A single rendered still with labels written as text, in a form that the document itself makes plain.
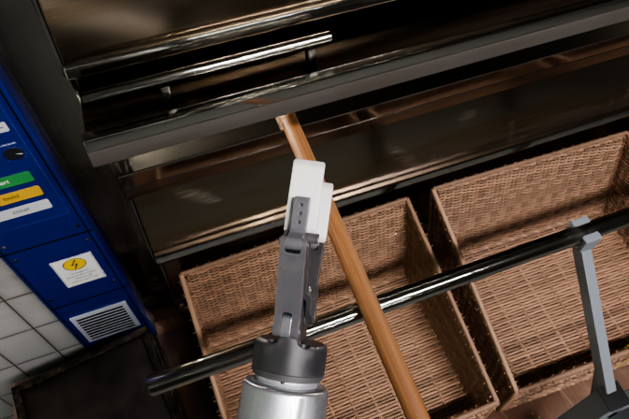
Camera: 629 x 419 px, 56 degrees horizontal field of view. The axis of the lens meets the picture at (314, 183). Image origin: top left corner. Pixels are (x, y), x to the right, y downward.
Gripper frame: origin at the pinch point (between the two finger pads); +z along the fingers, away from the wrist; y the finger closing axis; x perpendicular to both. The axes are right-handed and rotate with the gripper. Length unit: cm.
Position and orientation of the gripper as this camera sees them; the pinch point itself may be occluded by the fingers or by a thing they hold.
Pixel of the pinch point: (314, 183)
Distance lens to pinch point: 63.4
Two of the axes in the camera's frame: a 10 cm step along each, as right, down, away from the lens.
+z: 1.4, -9.8, 1.4
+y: 0.9, 1.5, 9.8
